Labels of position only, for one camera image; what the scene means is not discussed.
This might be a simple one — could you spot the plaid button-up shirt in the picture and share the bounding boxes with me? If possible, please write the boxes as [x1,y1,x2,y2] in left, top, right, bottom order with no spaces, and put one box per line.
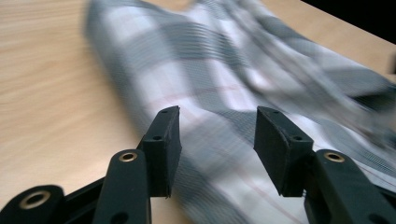
[83,0,396,224]

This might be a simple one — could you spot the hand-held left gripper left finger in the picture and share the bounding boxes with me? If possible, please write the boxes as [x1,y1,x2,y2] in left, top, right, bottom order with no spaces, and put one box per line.
[92,105,182,224]

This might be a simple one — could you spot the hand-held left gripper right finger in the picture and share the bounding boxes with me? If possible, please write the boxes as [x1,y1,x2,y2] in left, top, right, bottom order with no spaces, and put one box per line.
[253,105,396,224]

